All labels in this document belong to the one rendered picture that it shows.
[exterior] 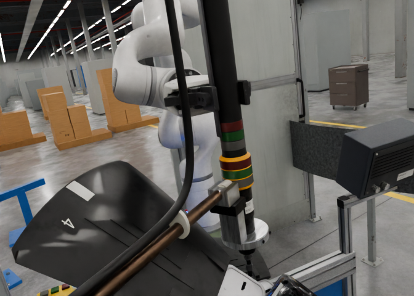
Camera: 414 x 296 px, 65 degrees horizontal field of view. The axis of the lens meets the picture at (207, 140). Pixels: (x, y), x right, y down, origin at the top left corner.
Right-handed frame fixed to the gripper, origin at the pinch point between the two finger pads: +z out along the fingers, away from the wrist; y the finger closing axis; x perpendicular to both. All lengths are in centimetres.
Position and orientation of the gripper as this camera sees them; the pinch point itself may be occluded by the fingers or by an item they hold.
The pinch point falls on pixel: (225, 95)
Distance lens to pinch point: 42.9
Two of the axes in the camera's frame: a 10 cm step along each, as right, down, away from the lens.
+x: -1.5, -9.6, -2.4
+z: 3.8, 1.7, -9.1
